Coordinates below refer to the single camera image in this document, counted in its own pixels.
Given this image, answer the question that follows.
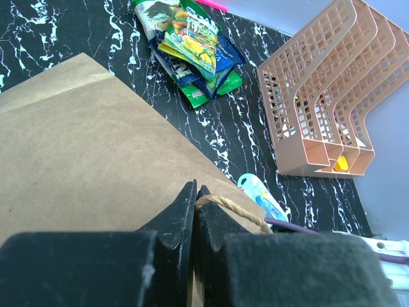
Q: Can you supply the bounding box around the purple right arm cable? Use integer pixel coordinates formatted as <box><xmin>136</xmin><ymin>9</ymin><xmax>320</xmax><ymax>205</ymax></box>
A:
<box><xmin>264</xmin><ymin>217</ymin><xmax>409</xmax><ymax>265</ymax></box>

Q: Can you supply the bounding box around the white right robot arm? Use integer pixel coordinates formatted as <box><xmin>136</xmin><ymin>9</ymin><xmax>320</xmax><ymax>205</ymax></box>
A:
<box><xmin>195</xmin><ymin>175</ymin><xmax>408</xmax><ymax>306</ymax></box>

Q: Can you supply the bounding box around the blue Burts chips bag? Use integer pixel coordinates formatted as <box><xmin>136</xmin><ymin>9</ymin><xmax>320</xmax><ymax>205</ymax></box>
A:
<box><xmin>193</xmin><ymin>69</ymin><xmax>242</xmax><ymax>99</ymax></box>

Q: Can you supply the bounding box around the brown paper bag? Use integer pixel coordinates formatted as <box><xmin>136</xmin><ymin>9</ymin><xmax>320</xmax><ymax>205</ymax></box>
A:
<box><xmin>0</xmin><ymin>52</ymin><xmax>274</xmax><ymax>307</ymax></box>

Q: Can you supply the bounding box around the toothbrush blister pack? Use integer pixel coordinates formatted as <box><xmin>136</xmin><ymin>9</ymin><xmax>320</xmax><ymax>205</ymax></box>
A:
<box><xmin>237</xmin><ymin>173</ymin><xmax>288</xmax><ymax>222</ymax></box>

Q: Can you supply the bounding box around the yellow green snack bag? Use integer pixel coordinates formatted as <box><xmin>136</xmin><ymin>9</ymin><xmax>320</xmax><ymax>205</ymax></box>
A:
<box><xmin>158</xmin><ymin>6</ymin><xmax>219</xmax><ymax>81</ymax></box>

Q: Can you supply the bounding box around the dark blue potato chips bag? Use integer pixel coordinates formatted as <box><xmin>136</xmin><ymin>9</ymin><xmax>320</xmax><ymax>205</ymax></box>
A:
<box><xmin>149</xmin><ymin>31</ymin><xmax>246</xmax><ymax>86</ymax></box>

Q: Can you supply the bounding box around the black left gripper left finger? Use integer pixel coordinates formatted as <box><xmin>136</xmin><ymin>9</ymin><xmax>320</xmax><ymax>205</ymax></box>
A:
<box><xmin>1</xmin><ymin>181</ymin><xmax>197</xmax><ymax>306</ymax></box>

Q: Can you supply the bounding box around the green cassava chips bag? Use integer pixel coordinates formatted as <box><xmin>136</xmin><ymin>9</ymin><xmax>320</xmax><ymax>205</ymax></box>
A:
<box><xmin>132</xmin><ymin>1</ymin><xmax>246</xmax><ymax>108</ymax></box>

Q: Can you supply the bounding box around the orange plastic file organizer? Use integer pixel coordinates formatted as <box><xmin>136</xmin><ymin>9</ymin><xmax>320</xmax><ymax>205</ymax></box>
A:
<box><xmin>258</xmin><ymin>1</ymin><xmax>408</xmax><ymax>178</ymax></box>

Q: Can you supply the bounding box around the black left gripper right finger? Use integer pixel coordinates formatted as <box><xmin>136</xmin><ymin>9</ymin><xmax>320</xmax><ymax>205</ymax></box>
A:
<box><xmin>197</xmin><ymin>202</ymin><xmax>399</xmax><ymax>306</ymax></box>

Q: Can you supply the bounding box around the yellow item in organizer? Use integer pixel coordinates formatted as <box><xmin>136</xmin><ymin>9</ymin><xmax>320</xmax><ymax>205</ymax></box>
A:
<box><xmin>334</xmin><ymin>155</ymin><xmax>349</xmax><ymax>172</ymax></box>

